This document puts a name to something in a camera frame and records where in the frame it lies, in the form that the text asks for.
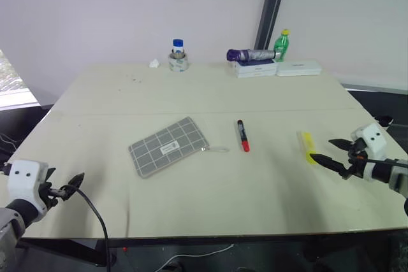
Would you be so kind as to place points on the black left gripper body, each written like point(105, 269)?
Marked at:
point(54, 194)

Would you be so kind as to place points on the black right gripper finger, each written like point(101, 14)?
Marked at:
point(341, 143)
point(328, 161)

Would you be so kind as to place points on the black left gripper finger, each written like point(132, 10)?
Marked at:
point(76, 183)
point(51, 173)

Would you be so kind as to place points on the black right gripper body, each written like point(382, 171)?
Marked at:
point(355, 163)

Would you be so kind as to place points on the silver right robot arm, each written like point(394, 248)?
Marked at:
point(398, 179)

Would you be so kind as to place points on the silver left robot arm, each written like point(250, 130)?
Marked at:
point(9, 230)

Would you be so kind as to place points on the grey checked pencil pouch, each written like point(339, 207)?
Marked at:
point(165, 147)

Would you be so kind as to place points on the yellow highlighter pen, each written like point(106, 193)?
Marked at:
point(308, 146)

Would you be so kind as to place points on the small black object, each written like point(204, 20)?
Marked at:
point(384, 121)

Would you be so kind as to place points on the black marker with red cap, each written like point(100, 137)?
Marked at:
point(243, 135)

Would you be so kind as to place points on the window with bright sill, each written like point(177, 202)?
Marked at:
point(12, 84)

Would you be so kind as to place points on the white and blue flat box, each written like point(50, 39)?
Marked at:
point(255, 68)

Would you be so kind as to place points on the green bottle with yellow cap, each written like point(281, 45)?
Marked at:
point(282, 46)

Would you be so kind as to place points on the purple folded umbrella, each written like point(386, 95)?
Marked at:
point(252, 54)

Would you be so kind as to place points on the crumpled white tissue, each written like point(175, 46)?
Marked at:
point(154, 63)

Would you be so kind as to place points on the white tape roll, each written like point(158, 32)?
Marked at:
point(178, 65)

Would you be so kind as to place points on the small bottle with blue cap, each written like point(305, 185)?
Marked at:
point(178, 46)

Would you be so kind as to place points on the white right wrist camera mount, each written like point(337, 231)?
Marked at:
point(371, 139)

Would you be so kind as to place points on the dark vertical wall post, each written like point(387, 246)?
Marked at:
point(271, 7)

